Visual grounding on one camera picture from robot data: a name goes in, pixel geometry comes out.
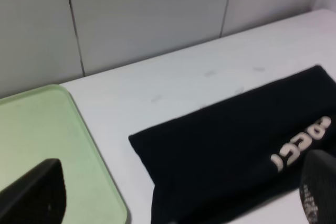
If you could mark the green plastic tray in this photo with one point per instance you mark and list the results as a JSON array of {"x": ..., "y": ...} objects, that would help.
[{"x": 44, "y": 123}]

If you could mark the black short sleeve shirt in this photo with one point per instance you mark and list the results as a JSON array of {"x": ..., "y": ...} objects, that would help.
[{"x": 219, "y": 162}]

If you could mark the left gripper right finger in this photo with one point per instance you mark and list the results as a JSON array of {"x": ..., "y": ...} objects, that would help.
[{"x": 317, "y": 187}]

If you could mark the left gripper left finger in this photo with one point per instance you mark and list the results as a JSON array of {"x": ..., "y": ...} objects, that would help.
[{"x": 39, "y": 196}]

